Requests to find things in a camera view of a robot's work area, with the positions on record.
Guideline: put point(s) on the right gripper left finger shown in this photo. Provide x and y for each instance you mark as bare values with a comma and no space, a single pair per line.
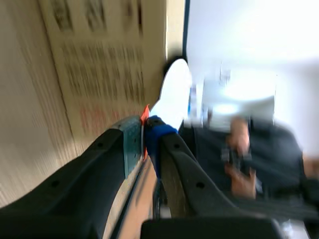
74,179

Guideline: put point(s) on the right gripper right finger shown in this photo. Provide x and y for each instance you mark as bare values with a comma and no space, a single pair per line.
189,179

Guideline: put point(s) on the person's hand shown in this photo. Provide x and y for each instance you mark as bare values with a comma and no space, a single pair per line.
243,183
239,135

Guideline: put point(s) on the person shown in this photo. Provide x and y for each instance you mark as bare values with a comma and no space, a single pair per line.
274,149

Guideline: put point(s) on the printed brown cardboard box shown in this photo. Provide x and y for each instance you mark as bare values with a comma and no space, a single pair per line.
99,62

